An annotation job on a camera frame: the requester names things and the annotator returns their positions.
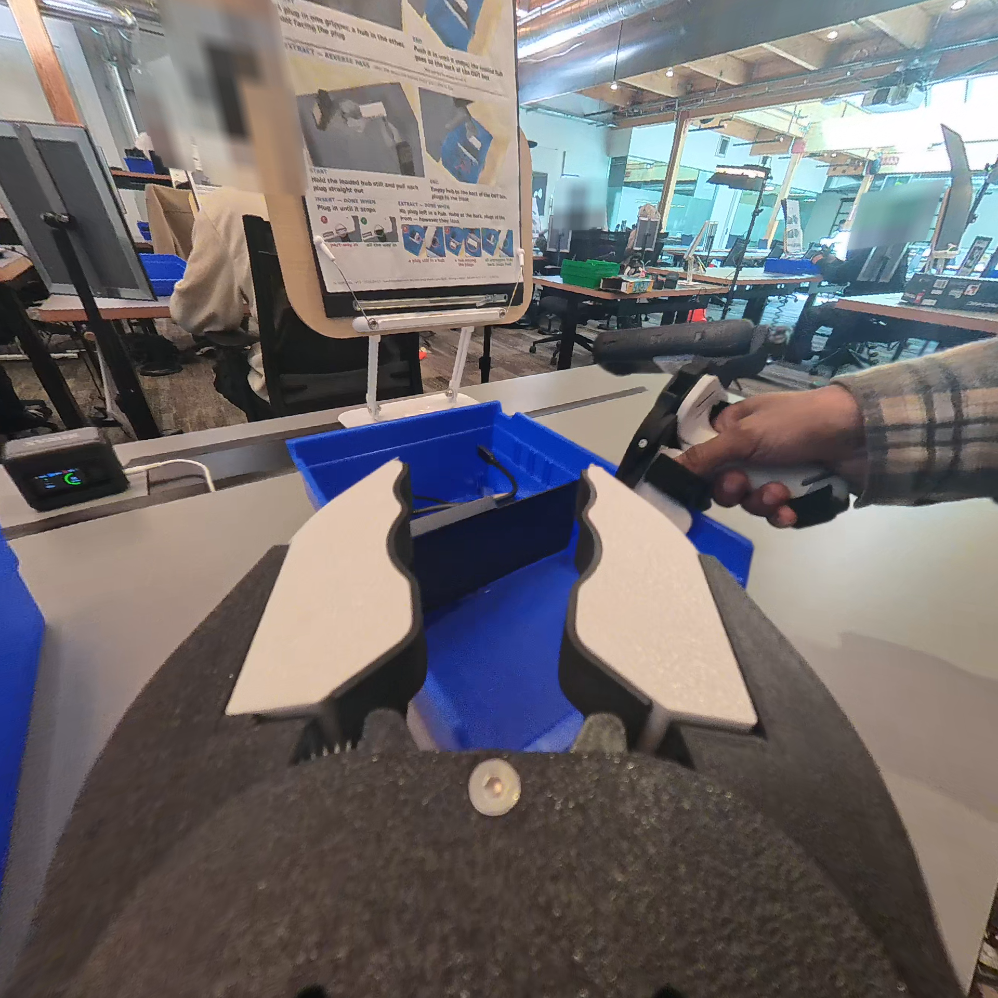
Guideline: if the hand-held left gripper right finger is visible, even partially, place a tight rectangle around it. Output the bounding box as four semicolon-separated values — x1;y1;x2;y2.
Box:
560;465;761;755

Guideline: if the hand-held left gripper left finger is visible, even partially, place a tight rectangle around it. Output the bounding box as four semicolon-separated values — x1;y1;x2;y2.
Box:
225;458;428;743

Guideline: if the blue plastic bin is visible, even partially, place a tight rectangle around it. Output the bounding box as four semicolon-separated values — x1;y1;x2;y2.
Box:
285;400;755;756
0;530;46;866

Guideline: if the black splitter usb cable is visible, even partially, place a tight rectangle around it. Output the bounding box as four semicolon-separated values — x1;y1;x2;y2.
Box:
411;444;521;517

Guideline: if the person's right hand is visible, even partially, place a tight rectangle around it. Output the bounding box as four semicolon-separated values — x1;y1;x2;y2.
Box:
677;384;869;530

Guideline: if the wooden-top desk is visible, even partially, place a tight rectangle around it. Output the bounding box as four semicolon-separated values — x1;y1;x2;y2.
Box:
811;292;998;375
532;273;730;371

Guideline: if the black office chair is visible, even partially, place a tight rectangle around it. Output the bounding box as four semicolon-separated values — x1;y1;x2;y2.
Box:
530;292;578;360
242;214;426;422

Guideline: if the black bin divider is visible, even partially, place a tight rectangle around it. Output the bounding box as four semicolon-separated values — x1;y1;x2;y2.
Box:
409;479;584;613

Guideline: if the black power bank with display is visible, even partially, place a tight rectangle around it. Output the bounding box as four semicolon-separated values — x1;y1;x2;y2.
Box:
2;427;129;511

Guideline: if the tall black display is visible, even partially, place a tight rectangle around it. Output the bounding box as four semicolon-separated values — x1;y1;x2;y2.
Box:
933;125;976;251

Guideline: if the printed instruction sheet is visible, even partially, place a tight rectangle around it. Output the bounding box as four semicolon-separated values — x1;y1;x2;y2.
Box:
277;0;522;296

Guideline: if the black monitor stand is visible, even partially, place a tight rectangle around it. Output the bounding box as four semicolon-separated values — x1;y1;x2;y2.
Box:
43;211;162;441

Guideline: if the grey framed monitor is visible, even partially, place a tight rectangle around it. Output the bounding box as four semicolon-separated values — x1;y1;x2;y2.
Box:
0;119;157;301

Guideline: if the white charging cable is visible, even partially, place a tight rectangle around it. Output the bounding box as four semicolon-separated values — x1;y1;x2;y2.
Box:
125;458;217;494

